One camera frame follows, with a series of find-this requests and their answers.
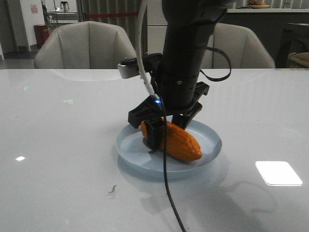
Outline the pink wall notice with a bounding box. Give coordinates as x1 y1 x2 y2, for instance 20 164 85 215
30 4 38 14

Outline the metal folding table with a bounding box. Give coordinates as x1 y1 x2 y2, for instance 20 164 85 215
45 11 78 29

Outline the orange toy corn cob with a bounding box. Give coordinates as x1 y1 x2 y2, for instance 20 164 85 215
140 120 202 161

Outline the black cable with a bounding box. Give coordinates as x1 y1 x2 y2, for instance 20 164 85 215
149 77 187 232

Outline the left grey upholstered chair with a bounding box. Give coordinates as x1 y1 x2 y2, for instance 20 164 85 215
34 21 136 69

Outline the beige cushion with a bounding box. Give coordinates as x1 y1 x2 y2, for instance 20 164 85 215
288 52 309 68

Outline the red waste bin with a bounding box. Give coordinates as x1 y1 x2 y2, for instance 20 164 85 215
33 24 49 48

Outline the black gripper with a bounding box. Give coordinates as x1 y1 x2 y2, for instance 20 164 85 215
128 82 209 150

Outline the dark grey counter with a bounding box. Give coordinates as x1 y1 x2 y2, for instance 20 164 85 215
221 9 309 59

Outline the red barrier belt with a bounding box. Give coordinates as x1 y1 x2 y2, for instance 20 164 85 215
85 12 138 18

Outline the light blue round plate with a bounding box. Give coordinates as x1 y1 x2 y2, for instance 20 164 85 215
115 120 222 179

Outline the grey upholstered chair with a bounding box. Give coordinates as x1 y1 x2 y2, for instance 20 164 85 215
208 23 275 69
34 21 136 69

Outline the white cabinet with drawers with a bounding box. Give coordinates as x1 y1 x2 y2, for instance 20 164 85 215
147 0 168 53

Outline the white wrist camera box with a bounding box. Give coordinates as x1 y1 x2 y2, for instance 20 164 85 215
117 58 154 79

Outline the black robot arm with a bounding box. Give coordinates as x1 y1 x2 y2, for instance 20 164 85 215
118 0 232 150

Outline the right grey upholstered chair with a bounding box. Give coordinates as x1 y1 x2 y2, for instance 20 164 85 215
208 23 275 69

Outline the white cable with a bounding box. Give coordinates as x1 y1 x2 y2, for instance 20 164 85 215
134 0 160 103

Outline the fruit bowl on counter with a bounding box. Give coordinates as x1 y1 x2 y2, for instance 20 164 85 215
247 0 269 9

